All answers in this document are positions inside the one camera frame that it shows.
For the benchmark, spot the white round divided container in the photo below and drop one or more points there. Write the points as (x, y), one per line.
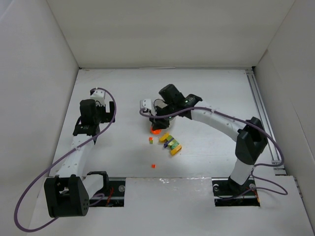
(159, 107)

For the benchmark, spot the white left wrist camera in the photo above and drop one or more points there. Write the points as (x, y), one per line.
(97, 95)

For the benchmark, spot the orange round lego dish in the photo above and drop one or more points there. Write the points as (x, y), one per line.
(156, 132)

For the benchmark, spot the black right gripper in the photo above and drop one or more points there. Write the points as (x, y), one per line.
(159, 123)

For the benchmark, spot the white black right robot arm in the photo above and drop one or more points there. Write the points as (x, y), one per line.
(249, 136)

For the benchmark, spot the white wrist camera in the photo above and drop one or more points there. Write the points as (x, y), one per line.
(146, 105)
(97, 95)

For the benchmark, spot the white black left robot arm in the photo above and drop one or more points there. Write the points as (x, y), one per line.
(68, 193)

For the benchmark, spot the multicolour stacked lego assembly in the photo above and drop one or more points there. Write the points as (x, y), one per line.
(171, 143)

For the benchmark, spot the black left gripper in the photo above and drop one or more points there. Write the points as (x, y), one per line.
(110, 112)

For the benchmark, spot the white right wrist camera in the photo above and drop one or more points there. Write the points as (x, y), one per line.
(146, 105)

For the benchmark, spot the aluminium side rail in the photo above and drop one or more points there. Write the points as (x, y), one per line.
(272, 151)

